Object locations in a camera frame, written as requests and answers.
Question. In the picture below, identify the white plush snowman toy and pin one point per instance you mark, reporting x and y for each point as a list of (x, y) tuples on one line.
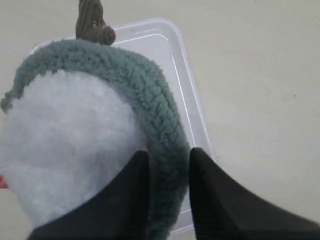
[(64, 140)]

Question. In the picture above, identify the white plastic tray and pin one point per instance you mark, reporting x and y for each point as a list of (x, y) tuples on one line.
[(160, 40)]

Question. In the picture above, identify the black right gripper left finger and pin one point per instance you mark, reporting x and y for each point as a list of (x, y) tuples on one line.
[(118, 212)]

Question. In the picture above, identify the green fuzzy knitted scarf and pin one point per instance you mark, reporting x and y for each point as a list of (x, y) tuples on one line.
[(141, 83)]

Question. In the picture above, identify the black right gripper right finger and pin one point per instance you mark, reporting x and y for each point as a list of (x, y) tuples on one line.
[(222, 209)]

